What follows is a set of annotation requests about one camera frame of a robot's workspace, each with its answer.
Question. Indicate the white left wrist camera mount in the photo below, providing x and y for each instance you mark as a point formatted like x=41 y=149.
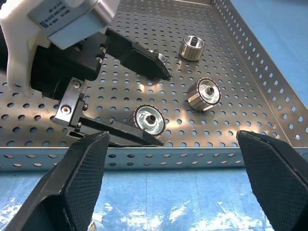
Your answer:
x=16 y=16

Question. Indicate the ribbed metal roller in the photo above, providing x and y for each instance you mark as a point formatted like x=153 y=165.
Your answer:
x=204 y=94
x=149 y=119
x=191 y=49

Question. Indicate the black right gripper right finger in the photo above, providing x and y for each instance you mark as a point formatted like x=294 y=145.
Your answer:
x=279 y=178

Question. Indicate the perforated steel tray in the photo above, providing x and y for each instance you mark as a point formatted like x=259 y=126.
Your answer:
x=168 y=24

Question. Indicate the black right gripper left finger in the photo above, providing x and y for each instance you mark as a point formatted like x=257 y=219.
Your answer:
x=79 y=183

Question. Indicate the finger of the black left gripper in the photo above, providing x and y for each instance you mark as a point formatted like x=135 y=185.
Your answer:
x=142 y=61
x=130 y=137

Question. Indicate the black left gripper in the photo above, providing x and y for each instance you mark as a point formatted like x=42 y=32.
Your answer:
x=65 y=67

